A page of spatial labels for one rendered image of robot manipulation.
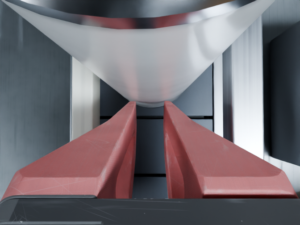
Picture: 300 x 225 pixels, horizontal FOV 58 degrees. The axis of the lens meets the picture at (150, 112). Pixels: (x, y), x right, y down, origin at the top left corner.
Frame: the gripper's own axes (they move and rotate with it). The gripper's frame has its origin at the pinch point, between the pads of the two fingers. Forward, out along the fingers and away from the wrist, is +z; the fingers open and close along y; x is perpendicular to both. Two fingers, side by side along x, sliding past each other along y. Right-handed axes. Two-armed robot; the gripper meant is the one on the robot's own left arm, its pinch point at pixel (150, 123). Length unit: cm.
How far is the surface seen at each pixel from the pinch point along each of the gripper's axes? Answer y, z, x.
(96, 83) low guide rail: 3.1, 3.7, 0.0
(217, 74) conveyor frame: -4.6, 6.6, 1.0
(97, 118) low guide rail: 3.1, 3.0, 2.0
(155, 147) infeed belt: -0.3, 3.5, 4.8
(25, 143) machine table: 10.6, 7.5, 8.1
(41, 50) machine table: 9.4, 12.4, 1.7
